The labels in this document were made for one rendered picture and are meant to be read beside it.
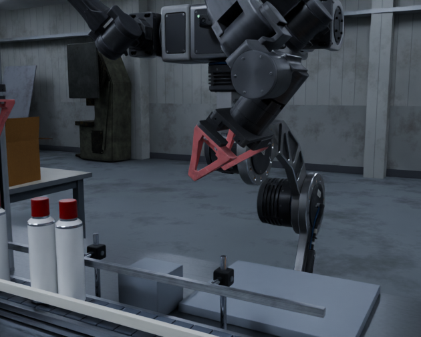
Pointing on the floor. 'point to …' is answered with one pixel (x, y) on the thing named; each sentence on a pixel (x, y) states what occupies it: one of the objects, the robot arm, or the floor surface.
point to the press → (101, 102)
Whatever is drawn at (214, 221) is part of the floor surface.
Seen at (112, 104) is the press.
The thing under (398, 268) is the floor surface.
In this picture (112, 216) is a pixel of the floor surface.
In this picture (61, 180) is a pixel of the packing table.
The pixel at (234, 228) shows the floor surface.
